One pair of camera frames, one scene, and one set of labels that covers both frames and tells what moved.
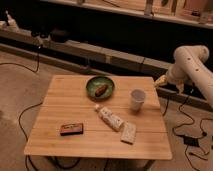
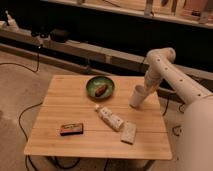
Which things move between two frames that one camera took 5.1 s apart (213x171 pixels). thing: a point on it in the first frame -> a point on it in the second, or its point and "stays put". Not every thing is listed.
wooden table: (93, 116) stays put
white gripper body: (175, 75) -> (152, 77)
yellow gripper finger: (180, 87) -> (148, 89)
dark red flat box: (71, 129) stays put
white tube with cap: (112, 120) stays put
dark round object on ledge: (59, 36) stays put
